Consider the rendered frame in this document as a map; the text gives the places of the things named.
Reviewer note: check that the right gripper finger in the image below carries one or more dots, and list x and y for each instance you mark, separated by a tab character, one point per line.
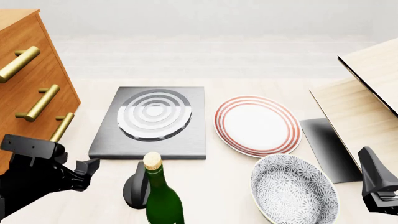
374	172

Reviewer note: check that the wooden cabinet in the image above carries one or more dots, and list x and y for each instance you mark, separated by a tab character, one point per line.
37	77

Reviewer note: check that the grey patterned bowl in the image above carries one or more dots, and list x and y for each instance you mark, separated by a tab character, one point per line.
295	191

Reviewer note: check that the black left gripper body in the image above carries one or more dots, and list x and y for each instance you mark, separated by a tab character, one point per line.
66	179

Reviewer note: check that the green corked glass bottle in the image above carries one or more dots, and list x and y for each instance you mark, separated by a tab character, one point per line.
163	200

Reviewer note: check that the flat black stove plate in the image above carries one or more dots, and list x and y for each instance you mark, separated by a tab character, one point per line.
192	130

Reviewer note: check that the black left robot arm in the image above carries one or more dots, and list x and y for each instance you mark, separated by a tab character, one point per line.
21	184

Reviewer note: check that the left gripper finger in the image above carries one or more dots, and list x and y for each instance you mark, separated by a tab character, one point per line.
88	166

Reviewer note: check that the white plate with red rings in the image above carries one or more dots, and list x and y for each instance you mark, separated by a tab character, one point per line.
258	124

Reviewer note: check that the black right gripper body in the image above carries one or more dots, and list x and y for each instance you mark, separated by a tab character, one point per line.
384	203

